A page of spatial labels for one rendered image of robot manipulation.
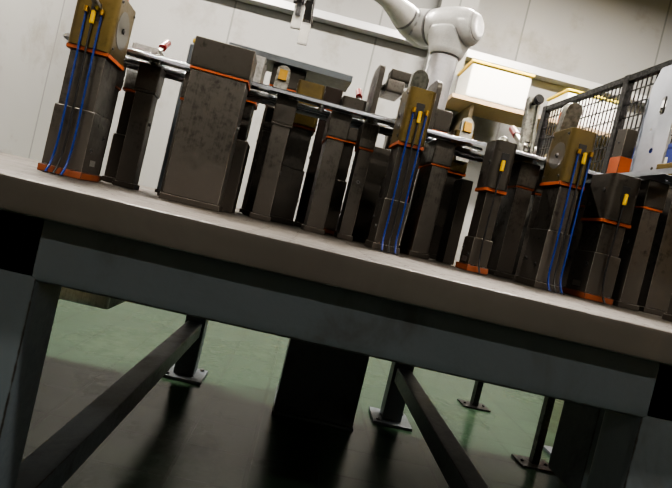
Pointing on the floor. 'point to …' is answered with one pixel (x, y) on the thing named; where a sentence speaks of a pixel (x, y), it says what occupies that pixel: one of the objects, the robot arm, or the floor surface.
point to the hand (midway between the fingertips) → (299, 33)
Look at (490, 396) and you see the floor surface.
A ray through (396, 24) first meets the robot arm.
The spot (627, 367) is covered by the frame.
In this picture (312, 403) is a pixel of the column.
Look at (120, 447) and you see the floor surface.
